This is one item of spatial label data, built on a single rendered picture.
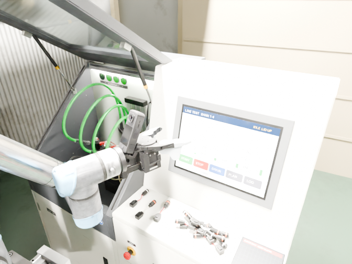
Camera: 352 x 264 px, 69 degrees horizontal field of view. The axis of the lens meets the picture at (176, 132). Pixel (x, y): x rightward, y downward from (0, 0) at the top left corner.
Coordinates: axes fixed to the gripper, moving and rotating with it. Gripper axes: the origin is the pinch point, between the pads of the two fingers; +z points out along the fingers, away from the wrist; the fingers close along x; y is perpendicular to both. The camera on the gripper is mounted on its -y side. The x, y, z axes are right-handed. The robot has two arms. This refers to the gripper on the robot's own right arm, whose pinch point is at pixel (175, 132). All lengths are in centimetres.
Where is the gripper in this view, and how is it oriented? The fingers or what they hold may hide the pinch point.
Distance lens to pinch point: 77.9
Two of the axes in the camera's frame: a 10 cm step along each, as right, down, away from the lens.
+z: 8.0, -2.8, 5.4
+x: 6.0, 2.5, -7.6
